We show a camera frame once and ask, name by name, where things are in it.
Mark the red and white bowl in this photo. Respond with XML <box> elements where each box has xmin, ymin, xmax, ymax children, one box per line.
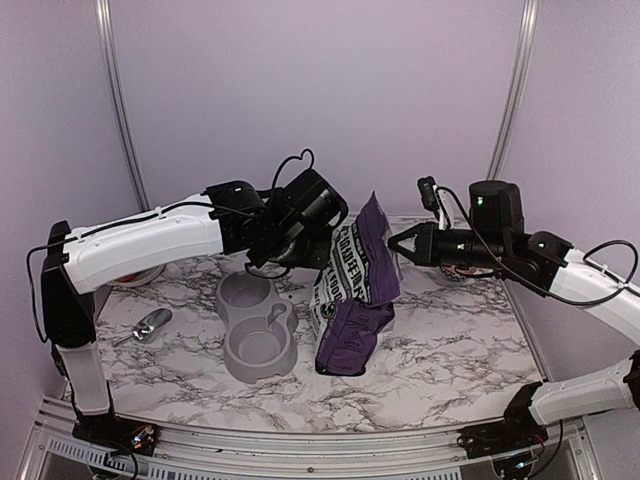
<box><xmin>115</xmin><ymin>273</ymin><xmax>138</xmax><ymax>283</ymax></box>

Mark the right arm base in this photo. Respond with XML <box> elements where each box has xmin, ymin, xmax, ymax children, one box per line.
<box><xmin>457</xmin><ymin>422</ymin><xmax>548</xmax><ymax>459</ymax></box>

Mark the red patterned small bowl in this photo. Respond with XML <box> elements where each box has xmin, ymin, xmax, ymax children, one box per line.
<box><xmin>439</xmin><ymin>265</ymin><xmax>495</xmax><ymax>283</ymax></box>

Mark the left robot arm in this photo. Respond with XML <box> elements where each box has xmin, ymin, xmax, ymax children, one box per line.
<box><xmin>40</xmin><ymin>168</ymin><xmax>348</xmax><ymax>445</ymax></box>

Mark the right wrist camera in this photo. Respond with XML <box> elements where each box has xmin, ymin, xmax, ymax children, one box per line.
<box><xmin>417</xmin><ymin>176</ymin><xmax>453</xmax><ymax>230</ymax></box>

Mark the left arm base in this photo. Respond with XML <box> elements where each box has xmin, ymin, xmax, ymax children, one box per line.
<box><xmin>72</xmin><ymin>418</ymin><xmax>160</xmax><ymax>456</ymax></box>

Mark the front aluminium rail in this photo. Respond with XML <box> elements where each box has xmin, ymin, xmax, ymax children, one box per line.
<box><xmin>17</xmin><ymin>398</ymin><xmax>601</xmax><ymax>479</ymax></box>

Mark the purple pet food bag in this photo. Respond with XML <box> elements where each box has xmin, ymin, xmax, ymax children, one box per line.
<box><xmin>309</xmin><ymin>194</ymin><xmax>401</xmax><ymax>377</ymax></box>

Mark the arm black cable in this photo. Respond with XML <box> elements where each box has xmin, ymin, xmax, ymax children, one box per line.
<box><xmin>434</xmin><ymin>184</ymin><xmax>640</xmax><ymax>306</ymax></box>
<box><xmin>25</xmin><ymin>147</ymin><xmax>316</xmax><ymax>426</ymax></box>

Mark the grey double pet bowl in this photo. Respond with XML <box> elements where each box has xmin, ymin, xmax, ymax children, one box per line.
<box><xmin>216</xmin><ymin>272</ymin><xmax>299</xmax><ymax>384</ymax></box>

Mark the left aluminium frame post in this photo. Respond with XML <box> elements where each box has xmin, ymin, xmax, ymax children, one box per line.
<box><xmin>94</xmin><ymin>0</ymin><xmax>150</xmax><ymax>211</ymax></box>

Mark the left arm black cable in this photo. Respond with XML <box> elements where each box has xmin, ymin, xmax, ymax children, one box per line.
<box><xmin>25</xmin><ymin>147</ymin><xmax>316</xmax><ymax>426</ymax></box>

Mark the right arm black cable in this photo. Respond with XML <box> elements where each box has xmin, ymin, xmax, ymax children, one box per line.
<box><xmin>434</xmin><ymin>184</ymin><xmax>640</xmax><ymax>306</ymax></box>

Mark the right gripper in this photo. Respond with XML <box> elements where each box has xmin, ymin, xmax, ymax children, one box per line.
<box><xmin>389</xmin><ymin>221</ymin><xmax>508</xmax><ymax>270</ymax></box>

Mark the right aluminium frame post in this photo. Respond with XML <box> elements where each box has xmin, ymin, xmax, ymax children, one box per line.
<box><xmin>486</xmin><ymin>0</ymin><xmax>540</xmax><ymax>180</ymax></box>

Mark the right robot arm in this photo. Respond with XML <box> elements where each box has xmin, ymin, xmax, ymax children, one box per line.
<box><xmin>388</xmin><ymin>177</ymin><xmax>639</xmax><ymax>448</ymax></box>

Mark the metal food scoop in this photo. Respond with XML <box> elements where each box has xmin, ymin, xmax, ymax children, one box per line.
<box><xmin>113</xmin><ymin>308</ymin><xmax>173</xmax><ymax>347</ymax></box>

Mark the grey round plate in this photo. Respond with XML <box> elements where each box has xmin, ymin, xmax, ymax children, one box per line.
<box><xmin>108</xmin><ymin>264</ymin><xmax>166</xmax><ymax>288</ymax></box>

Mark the aluminium frame post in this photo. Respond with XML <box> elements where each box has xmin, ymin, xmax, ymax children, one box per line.
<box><xmin>486</xmin><ymin>0</ymin><xmax>540</xmax><ymax>180</ymax></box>
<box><xmin>94</xmin><ymin>0</ymin><xmax>150</xmax><ymax>211</ymax></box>

